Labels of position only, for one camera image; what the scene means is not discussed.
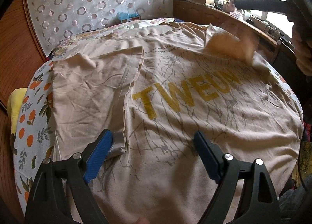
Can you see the wooden cabinet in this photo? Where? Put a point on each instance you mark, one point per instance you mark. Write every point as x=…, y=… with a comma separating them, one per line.
x=195, y=11

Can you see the pink tissue pack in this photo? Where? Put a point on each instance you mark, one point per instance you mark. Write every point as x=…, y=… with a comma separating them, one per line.
x=235, y=14

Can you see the blue tissue box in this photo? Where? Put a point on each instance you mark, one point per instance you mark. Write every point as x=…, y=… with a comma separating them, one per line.
x=128, y=17

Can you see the floral blanket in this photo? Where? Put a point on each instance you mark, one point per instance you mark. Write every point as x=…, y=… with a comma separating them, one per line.
x=156, y=22

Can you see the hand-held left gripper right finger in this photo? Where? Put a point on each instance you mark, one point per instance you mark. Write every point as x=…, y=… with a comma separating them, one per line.
x=204, y=150

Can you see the wooden wardrobe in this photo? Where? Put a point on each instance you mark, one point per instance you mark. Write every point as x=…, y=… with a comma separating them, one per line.
x=19, y=55

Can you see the person's right hand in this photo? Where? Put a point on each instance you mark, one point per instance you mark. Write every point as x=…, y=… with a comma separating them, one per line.
x=303, y=53

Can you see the person's dark trousers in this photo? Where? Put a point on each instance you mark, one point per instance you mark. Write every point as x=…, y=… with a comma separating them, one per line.
x=292, y=204

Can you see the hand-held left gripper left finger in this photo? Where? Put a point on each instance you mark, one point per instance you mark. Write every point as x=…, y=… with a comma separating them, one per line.
x=101, y=147

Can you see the yellow cloth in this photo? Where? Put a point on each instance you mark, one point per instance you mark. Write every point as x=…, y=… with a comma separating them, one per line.
x=15, y=107

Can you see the pink jug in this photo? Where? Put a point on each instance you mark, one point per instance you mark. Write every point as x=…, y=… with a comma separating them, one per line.
x=228, y=5

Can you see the orange print bed sheet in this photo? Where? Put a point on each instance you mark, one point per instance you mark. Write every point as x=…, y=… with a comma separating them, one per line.
x=36, y=121

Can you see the black chair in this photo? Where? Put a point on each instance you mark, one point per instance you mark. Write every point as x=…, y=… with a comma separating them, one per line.
x=285, y=58

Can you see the beige printed t-shirt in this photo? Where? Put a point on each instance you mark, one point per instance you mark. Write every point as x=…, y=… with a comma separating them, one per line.
x=170, y=80

